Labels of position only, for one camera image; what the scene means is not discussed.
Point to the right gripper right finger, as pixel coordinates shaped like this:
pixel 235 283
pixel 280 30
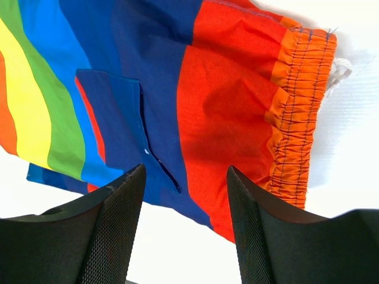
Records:
pixel 277 242

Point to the rainbow striped shorts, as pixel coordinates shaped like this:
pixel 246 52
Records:
pixel 89 89

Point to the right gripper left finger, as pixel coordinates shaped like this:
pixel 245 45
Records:
pixel 87 240

